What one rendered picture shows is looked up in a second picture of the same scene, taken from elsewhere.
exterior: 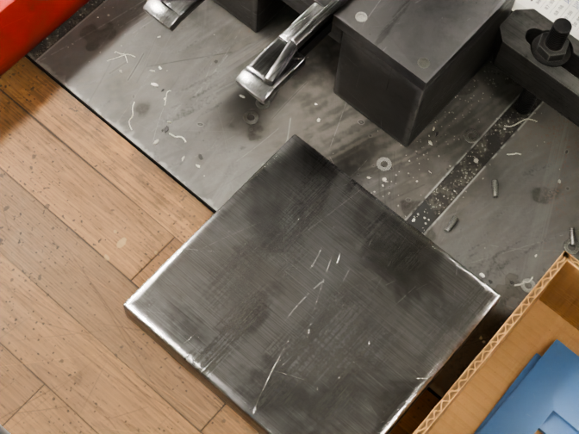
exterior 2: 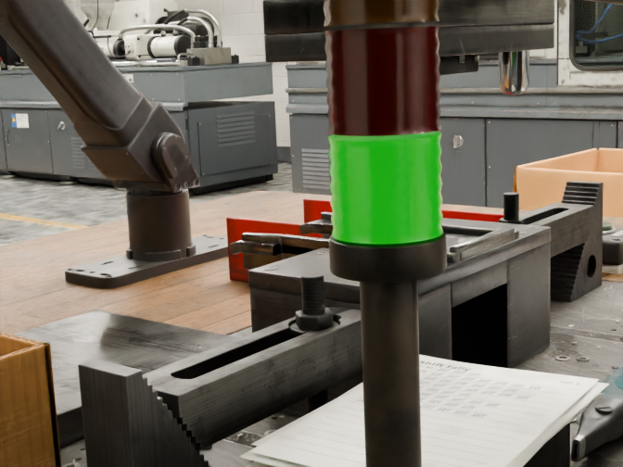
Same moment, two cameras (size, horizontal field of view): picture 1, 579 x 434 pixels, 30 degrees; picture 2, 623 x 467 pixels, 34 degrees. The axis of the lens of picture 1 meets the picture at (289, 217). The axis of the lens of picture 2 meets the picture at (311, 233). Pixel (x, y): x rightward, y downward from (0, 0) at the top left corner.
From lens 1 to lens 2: 0.88 m
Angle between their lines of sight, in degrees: 81
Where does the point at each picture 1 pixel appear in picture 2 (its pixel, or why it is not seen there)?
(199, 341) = (55, 327)
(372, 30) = (307, 256)
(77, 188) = (212, 315)
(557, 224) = not seen: outside the picture
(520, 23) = (346, 311)
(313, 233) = (144, 349)
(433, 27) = (316, 269)
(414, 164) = not seen: hidden behind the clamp
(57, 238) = (169, 314)
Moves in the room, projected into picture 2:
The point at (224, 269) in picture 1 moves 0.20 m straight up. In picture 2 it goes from (117, 329) to (95, 44)
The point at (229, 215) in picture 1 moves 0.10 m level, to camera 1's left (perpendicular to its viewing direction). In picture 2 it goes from (168, 327) to (190, 292)
